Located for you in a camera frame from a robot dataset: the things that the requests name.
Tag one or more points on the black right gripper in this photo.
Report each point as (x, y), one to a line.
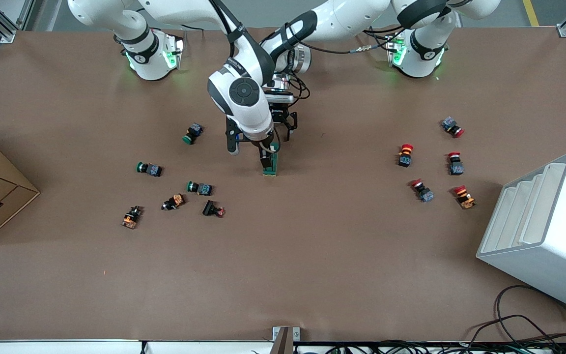
(266, 158)

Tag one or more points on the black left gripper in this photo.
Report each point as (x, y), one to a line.
(280, 116)

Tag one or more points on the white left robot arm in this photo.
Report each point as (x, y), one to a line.
(347, 19)

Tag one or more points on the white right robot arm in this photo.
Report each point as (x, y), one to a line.
(243, 93)

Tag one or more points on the black button with red block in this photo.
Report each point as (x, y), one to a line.
(213, 209)

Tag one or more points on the black button with orange block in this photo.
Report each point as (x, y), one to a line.
(131, 217)
(173, 202)

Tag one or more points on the red emergency button orange block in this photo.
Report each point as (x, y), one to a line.
(465, 196)
(405, 155)

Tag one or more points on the red emergency button grey block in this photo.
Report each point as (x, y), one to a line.
(453, 127)
(421, 190)
(455, 163)

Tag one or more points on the white slotted storage rack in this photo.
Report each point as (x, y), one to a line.
(553, 246)

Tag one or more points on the green push button switch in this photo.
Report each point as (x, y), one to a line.
(192, 133)
(149, 169)
(199, 188)

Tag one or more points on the metal table edge bracket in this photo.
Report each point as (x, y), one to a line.
(285, 339)

